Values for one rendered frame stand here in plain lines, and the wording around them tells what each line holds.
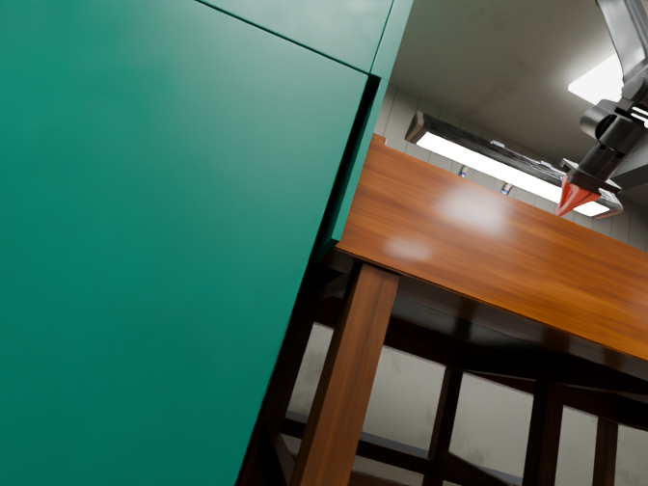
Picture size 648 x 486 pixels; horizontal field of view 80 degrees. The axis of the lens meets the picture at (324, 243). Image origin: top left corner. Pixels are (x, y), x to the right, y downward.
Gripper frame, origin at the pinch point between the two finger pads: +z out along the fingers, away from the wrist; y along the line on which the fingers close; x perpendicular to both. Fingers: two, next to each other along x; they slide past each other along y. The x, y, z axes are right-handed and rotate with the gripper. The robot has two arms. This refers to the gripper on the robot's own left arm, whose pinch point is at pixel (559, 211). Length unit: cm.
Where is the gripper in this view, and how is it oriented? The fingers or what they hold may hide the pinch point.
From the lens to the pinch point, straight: 93.8
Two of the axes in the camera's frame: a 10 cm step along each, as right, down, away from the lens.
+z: -3.5, 7.7, 5.3
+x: -0.7, 5.4, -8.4
